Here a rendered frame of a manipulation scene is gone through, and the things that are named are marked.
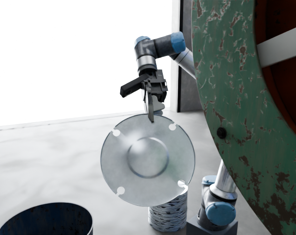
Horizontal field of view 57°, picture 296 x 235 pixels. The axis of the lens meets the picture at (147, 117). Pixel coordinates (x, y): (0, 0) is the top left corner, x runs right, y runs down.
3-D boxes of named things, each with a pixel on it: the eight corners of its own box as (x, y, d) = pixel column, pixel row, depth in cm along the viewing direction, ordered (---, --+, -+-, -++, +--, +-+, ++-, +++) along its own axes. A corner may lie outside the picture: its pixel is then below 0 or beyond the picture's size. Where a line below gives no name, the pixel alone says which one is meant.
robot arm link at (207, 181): (223, 196, 135) (225, 171, 132) (229, 212, 122) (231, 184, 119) (199, 196, 136) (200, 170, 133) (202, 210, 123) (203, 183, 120)
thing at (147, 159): (156, 229, 75) (156, 228, 75) (80, 164, 82) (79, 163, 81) (213, 150, 84) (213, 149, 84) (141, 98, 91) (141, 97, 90)
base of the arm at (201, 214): (190, 221, 132) (191, 203, 130) (207, 208, 143) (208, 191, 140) (218, 235, 122) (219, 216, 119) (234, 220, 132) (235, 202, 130)
